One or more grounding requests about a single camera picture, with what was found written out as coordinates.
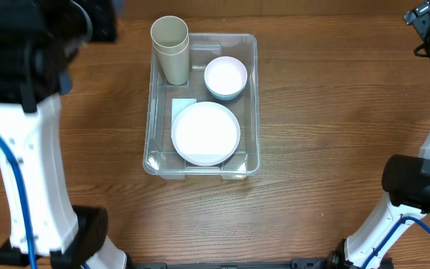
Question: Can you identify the beige cup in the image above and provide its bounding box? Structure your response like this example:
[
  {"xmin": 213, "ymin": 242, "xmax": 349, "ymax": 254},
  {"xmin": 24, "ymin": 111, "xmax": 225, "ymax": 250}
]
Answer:
[
  {"xmin": 153, "ymin": 41, "xmax": 190, "ymax": 85},
  {"xmin": 150, "ymin": 16, "xmax": 189, "ymax": 55}
]

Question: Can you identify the pink small bowl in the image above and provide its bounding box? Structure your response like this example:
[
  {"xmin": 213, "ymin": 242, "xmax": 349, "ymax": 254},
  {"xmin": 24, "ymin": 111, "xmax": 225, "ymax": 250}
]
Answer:
[{"xmin": 204, "ymin": 56, "xmax": 248, "ymax": 94}]

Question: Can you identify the pink plate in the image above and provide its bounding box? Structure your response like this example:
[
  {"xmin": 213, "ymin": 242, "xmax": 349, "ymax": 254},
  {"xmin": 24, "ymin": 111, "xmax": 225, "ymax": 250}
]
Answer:
[{"xmin": 171, "ymin": 102, "xmax": 241, "ymax": 167}]

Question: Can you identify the light blue small bowl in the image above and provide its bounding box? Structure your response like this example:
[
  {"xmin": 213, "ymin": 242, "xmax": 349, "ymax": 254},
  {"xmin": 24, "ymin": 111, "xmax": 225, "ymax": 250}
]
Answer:
[{"xmin": 209, "ymin": 89, "xmax": 243, "ymax": 101}]

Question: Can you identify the blue cup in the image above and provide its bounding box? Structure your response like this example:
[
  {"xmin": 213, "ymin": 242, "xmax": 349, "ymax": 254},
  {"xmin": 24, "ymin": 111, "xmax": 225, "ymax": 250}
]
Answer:
[{"xmin": 59, "ymin": 71, "xmax": 72, "ymax": 96}]

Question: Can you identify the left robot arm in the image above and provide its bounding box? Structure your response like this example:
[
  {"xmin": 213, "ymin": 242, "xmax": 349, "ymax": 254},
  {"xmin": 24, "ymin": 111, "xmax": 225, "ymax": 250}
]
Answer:
[{"xmin": 0, "ymin": 0, "xmax": 131, "ymax": 269}]

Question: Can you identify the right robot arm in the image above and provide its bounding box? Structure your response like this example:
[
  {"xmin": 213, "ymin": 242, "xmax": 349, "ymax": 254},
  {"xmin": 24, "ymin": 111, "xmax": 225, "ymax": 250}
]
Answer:
[{"xmin": 340, "ymin": 133, "xmax": 430, "ymax": 268}]

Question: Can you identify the clear plastic storage bin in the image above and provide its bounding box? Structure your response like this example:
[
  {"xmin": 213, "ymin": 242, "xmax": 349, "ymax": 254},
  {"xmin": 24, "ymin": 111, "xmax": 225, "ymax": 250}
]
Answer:
[{"xmin": 143, "ymin": 33, "xmax": 261, "ymax": 180}]

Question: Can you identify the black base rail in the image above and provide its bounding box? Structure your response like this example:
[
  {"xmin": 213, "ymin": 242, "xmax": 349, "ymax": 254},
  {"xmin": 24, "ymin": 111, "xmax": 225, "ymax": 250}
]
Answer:
[{"xmin": 127, "ymin": 258, "xmax": 332, "ymax": 269}]

